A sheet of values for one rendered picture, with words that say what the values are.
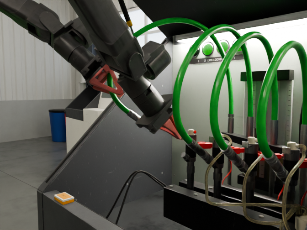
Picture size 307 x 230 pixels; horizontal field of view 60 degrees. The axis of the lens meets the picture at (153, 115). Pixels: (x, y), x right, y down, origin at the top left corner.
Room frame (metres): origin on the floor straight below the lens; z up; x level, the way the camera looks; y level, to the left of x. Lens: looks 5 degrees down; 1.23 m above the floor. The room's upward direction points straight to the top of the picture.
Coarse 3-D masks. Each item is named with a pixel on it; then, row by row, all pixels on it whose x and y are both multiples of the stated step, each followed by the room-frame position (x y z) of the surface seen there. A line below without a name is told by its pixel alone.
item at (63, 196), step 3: (57, 195) 0.66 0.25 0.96; (60, 195) 0.66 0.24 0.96; (63, 195) 0.66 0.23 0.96; (66, 195) 0.66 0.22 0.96; (54, 198) 0.67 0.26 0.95; (63, 198) 0.64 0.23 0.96; (66, 198) 0.64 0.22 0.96; (60, 201) 0.64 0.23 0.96; (66, 201) 0.64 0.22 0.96; (69, 201) 0.64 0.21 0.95; (72, 201) 0.65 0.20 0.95; (63, 204) 0.63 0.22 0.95
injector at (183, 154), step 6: (186, 150) 0.67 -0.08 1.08; (192, 150) 0.66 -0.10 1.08; (186, 156) 0.65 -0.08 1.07; (192, 156) 0.66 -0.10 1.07; (192, 162) 0.66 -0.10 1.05; (186, 168) 0.68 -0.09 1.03; (192, 168) 0.66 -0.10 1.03; (192, 174) 0.66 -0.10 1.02; (192, 180) 0.66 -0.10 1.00; (192, 186) 0.66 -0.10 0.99
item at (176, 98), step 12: (204, 36) 0.56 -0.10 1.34; (240, 36) 0.67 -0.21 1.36; (192, 48) 0.54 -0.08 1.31; (180, 72) 0.51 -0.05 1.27; (180, 84) 0.51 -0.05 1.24; (252, 84) 0.72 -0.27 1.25; (252, 96) 0.72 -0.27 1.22; (252, 108) 0.72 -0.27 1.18; (180, 120) 0.51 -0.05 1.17; (252, 120) 0.72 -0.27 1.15; (180, 132) 0.51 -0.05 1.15; (252, 132) 0.72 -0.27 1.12; (192, 144) 0.53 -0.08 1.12; (204, 156) 0.56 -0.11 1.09
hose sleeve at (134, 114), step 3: (129, 111) 0.68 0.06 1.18; (132, 111) 0.69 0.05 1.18; (129, 114) 0.68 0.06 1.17; (132, 114) 0.69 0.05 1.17; (135, 114) 0.69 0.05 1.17; (132, 117) 0.69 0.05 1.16; (135, 117) 0.69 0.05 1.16; (138, 117) 0.69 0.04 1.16; (135, 120) 0.70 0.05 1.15; (144, 126) 0.70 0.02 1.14
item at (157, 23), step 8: (152, 24) 0.71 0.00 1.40; (160, 24) 0.72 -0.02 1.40; (192, 24) 0.76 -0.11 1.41; (200, 24) 0.76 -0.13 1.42; (136, 32) 0.69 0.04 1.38; (144, 32) 0.71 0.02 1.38; (216, 40) 0.78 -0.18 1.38; (224, 56) 0.79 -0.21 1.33; (112, 80) 0.67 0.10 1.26; (232, 88) 0.81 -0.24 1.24; (112, 96) 0.67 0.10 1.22; (232, 96) 0.81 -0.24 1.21; (120, 104) 0.68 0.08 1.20; (232, 104) 0.81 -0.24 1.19; (232, 112) 0.81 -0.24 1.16
